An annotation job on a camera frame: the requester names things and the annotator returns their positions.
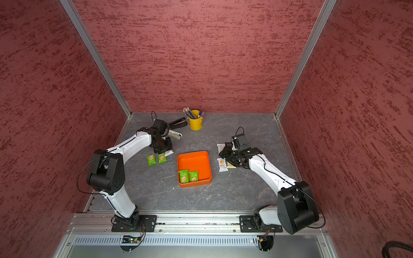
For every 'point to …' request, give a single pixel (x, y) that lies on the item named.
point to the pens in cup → (194, 114)
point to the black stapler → (178, 123)
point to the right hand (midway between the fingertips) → (221, 159)
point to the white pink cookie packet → (220, 147)
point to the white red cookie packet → (168, 152)
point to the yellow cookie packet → (229, 165)
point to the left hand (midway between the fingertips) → (169, 151)
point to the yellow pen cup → (196, 122)
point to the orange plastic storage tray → (196, 160)
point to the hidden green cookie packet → (151, 160)
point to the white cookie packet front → (222, 165)
